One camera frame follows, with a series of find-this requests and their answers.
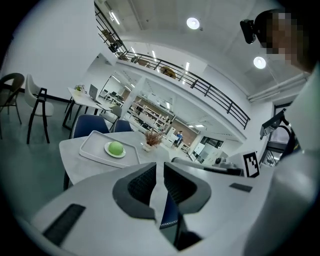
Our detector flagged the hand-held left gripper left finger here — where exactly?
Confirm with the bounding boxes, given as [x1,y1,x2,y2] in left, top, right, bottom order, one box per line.
[14,161,181,256]

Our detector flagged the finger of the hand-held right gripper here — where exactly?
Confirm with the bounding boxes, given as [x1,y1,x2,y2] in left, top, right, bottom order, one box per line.
[171,156,227,173]

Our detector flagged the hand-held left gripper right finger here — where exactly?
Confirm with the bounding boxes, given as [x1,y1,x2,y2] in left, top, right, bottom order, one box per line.
[163,161,276,256]

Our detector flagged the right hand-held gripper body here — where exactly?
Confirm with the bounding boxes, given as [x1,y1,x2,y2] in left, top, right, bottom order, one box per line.
[204,150,261,178]

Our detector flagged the white round plate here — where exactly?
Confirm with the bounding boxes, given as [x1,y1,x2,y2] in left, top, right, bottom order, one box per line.
[103,141,127,159]

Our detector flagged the green cabbage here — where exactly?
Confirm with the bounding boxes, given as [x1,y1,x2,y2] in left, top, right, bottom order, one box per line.
[107,141,125,156]

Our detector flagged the white round table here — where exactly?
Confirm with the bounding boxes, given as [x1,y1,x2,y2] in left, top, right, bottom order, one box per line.
[59,130,177,191]

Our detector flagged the dried reddish plant white pot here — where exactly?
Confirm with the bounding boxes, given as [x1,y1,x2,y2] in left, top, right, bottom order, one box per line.
[141,129,165,152]

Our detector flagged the dark blue upholstered chair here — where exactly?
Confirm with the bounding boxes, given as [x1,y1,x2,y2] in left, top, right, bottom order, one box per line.
[159,192,180,230]
[113,119,134,134]
[69,114,111,140]

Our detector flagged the wooden shelving unit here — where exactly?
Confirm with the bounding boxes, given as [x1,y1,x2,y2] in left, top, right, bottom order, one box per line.
[129,96,176,131]

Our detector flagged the grey rectangular tray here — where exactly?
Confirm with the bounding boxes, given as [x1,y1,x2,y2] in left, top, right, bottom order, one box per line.
[79,130,141,169]

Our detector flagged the black mezzanine railing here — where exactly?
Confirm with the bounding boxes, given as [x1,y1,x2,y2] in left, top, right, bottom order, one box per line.
[94,1,252,131]

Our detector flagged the grey shell chair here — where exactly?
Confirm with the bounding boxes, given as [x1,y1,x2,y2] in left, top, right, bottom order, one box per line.
[99,104,124,133]

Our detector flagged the round wooden object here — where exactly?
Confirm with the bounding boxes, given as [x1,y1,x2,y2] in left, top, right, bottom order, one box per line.
[159,65,177,80]

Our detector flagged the round ceiling light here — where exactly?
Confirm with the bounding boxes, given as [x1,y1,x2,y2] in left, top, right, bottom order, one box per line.
[253,56,267,70]
[186,16,201,30]

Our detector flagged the white table black legs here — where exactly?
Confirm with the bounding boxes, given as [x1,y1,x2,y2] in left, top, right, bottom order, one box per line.
[62,86,114,131]

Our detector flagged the silver laptop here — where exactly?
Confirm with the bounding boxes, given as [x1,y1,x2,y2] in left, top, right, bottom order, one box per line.
[88,83,103,105]

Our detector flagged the white chair black legs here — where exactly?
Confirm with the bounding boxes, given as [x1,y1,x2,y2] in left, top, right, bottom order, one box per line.
[24,73,55,145]

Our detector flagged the person's head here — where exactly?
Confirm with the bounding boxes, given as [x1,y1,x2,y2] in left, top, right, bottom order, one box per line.
[254,8,316,73]

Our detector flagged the black head-worn camera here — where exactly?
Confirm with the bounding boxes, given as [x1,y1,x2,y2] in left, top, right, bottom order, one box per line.
[239,18,259,45]

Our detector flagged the dark frame wicker chair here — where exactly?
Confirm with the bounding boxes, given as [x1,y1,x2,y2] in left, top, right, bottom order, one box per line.
[0,72,26,140]

